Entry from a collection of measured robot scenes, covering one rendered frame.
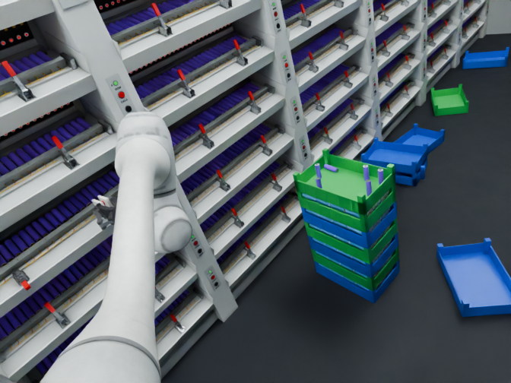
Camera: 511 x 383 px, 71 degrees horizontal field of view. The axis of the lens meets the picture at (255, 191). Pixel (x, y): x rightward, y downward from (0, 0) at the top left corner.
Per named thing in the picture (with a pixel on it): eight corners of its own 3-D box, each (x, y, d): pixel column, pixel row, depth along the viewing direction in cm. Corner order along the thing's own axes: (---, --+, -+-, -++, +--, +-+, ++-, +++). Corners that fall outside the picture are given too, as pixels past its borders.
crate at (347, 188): (395, 182, 127) (395, 164, 123) (363, 216, 118) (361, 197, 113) (328, 163, 148) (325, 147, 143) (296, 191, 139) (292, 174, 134)
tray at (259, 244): (308, 209, 188) (312, 192, 177) (229, 291, 157) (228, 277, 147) (277, 189, 196) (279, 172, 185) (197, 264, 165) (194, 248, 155)
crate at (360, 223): (396, 200, 132) (395, 182, 127) (366, 233, 122) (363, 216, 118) (330, 179, 152) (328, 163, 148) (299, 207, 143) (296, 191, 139)
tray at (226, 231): (300, 178, 177) (305, 159, 166) (214, 261, 146) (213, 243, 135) (268, 159, 185) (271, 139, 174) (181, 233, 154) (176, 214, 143)
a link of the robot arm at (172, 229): (167, 235, 87) (160, 182, 84) (204, 251, 76) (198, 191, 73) (125, 248, 80) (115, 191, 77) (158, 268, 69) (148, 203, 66)
